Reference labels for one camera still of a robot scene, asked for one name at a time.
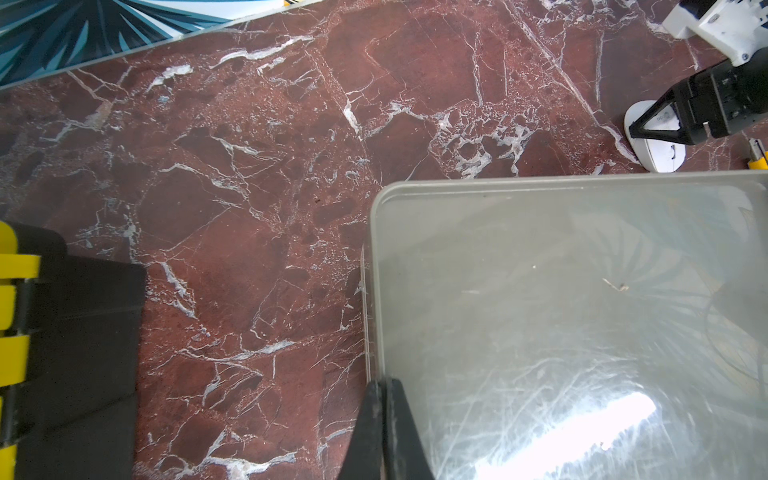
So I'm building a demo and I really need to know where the grey drawer unit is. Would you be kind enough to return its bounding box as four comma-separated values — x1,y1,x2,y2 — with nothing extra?
364,171,767,479

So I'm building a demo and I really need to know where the white computer mouse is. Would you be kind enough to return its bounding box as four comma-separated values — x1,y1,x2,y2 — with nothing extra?
624,100,686,173

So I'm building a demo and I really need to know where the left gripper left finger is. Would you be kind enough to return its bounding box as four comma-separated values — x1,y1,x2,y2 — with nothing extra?
337,380,384,480

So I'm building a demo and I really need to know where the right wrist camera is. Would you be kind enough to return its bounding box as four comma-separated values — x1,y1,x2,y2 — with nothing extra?
662,0,767,66

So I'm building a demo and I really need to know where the yellow plastic toolbox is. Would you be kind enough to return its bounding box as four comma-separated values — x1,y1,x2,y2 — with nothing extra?
1,222,146,479

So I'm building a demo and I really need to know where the yellow utility knife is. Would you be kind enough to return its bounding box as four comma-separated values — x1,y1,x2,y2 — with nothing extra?
747,138,768,170

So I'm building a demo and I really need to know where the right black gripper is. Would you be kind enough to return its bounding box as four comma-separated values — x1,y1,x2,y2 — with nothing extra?
628,48,767,145

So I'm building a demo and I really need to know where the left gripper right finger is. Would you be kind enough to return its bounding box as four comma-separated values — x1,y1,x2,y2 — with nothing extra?
383,378,434,479

